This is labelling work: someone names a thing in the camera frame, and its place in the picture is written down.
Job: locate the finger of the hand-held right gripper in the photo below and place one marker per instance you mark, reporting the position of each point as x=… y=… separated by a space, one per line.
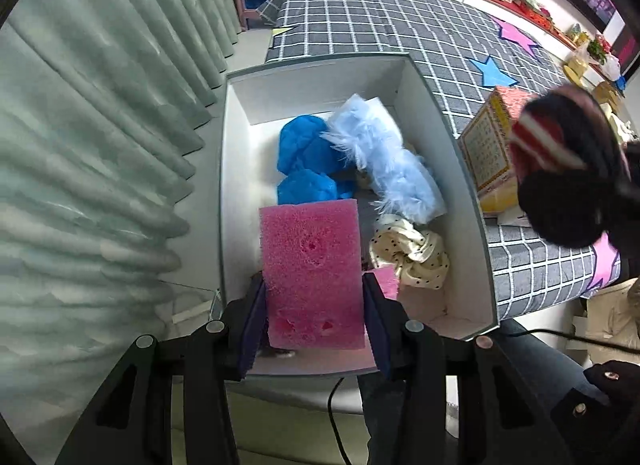
x=632 y=170
x=600 y=410

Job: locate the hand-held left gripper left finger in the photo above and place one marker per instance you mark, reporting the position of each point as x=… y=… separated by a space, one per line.
x=252 y=330

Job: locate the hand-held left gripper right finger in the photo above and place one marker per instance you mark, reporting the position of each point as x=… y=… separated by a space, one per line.
x=376 y=330

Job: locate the pink sponge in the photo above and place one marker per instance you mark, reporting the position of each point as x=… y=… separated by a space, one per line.
x=312 y=270
x=386 y=282

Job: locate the dark striped sock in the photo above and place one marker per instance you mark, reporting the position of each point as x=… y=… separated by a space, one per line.
x=560 y=165

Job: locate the cream dotted scrunchie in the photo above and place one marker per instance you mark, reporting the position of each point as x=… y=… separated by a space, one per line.
x=410 y=255

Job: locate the blue plastic shoe cover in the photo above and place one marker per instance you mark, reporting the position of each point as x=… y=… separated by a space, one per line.
x=300 y=140
x=312 y=187

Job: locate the light blue fluffy cloth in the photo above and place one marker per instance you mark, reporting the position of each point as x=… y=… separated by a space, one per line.
x=385 y=155

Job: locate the white cardboard box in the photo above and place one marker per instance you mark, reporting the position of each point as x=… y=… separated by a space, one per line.
x=350 y=85

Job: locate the white plastic bag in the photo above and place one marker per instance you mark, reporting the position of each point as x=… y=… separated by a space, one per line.
x=611 y=65

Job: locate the yellow plastic bag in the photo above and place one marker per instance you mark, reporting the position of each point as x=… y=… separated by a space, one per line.
x=580 y=67

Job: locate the patterned cardboard tissue box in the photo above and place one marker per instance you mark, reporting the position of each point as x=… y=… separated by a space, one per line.
x=492 y=155

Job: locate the white television cabinet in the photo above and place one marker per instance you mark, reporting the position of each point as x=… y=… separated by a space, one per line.
x=500 y=0

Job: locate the pale green curtain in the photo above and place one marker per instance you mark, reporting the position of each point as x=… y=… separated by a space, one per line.
x=90 y=145

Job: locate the grey checkered star blanket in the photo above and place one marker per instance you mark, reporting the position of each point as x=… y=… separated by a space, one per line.
x=400 y=25

